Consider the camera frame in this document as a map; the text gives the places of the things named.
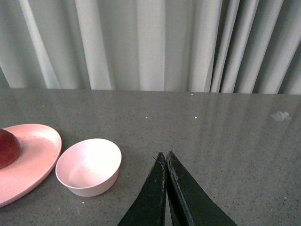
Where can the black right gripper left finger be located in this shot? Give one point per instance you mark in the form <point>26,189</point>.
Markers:
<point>149,207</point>

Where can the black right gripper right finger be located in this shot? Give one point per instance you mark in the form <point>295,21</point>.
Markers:
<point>188,202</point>

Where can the red apple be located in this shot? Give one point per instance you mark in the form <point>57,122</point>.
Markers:
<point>9,148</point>

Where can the pale pink bowl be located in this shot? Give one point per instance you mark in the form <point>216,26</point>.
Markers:
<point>90,167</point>

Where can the pink plate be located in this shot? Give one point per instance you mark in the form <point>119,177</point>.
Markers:
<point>40,149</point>

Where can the white pleated curtain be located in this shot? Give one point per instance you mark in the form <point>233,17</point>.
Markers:
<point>242,46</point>

